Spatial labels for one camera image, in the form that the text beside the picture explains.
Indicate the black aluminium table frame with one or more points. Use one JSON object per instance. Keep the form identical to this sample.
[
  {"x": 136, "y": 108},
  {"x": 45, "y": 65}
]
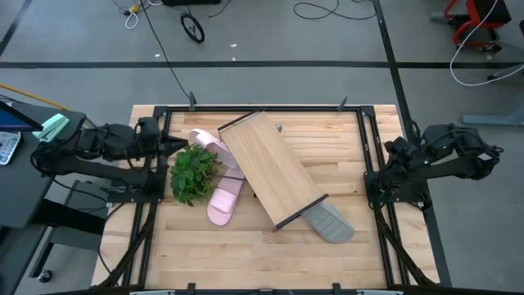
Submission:
[{"x": 294, "y": 108}]

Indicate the black side desk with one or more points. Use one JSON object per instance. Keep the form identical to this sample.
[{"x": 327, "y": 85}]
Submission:
[{"x": 20, "y": 196}]

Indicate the green artificial plant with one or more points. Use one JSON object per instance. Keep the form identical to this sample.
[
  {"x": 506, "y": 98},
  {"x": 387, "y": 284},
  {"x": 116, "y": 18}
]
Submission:
[{"x": 192, "y": 176}]

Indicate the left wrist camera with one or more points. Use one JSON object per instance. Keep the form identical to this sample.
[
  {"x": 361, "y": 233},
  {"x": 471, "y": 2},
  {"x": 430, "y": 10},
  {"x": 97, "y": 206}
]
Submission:
[{"x": 148, "y": 129}]

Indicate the grey desk foot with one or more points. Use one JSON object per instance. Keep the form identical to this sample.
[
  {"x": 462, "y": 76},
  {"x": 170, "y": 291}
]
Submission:
[{"x": 491, "y": 120}]

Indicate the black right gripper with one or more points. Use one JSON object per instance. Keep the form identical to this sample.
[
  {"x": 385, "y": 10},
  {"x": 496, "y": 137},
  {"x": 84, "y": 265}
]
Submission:
[{"x": 399, "y": 160}]

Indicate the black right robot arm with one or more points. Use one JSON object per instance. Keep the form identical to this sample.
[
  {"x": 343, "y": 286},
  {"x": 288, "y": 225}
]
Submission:
[{"x": 450, "y": 166}]

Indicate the yellow plug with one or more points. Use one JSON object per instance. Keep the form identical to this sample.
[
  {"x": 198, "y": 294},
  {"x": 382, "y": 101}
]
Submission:
[{"x": 134, "y": 8}]

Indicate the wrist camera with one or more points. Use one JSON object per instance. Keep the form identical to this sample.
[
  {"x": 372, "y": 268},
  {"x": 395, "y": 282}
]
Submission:
[
  {"x": 402, "y": 144},
  {"x": 148, "y": 129}
]

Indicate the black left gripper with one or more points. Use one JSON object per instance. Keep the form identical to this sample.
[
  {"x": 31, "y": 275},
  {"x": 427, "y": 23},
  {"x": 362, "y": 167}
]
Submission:
[{"x": 153, "y": 149}]

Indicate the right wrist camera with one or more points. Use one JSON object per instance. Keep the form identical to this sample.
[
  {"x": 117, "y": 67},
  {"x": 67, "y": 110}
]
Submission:
[{"x": 402, "y": 144}]

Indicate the mint green stapler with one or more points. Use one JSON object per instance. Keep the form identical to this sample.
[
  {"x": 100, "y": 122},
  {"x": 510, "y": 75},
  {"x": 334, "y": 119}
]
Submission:
[{"x": 51, "y": 128}]

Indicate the wooden shelf with black ends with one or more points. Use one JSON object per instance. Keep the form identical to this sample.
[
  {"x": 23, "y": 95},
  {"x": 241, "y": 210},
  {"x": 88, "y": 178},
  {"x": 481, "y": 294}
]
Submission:
[{"x": 270, "y": 164}]

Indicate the white calculator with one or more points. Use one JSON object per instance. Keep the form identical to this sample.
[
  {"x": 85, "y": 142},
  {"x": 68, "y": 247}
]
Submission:
[{"x": 8, "y": 147}]

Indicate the black frame clamp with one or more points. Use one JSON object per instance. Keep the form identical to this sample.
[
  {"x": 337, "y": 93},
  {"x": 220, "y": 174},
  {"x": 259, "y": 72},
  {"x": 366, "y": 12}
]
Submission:
[
  {"x": 191, "y": 289},
  {"x": 342, "y": 105},
  {"x": 192, "y": 102},
  {"x": 336, "y": 289}
]

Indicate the grey rubber slide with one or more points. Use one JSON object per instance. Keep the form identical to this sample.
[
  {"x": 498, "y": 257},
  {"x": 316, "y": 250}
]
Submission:
[
  {"x": 331, "y": 225},
  {"x": 279, "y": 128}
]

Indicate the grey desk leg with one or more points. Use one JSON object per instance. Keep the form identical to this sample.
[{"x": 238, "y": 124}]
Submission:
[{"x": 507, "y": 71}]

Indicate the black monitor with blue screen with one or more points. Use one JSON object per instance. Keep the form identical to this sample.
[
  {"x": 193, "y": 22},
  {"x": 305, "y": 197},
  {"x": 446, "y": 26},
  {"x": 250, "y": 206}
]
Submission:
[{"x": 12, "y": 119}]

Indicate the silver mounting plate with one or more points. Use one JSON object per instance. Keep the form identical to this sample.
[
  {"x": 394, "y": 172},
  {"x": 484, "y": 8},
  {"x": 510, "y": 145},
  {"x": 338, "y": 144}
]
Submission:
[
  {"x": 151, "y": 292},
  {"x": 378, "y": 292}
]

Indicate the red and black cart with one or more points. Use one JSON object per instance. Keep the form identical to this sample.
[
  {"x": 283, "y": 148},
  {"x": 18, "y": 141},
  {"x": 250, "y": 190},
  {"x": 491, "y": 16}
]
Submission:
[{"x": 475, "y": 16}]

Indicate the pink rubber slide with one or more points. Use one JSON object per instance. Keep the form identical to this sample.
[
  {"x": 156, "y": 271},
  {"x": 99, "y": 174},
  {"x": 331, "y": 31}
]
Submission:
[
  {"x": 223, "y": 205},
  {"x": 209, "y": 141}
]

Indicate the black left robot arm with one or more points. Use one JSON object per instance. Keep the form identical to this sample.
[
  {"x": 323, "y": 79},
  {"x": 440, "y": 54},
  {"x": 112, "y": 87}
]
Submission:
[{"x": 94, "y": 170}]

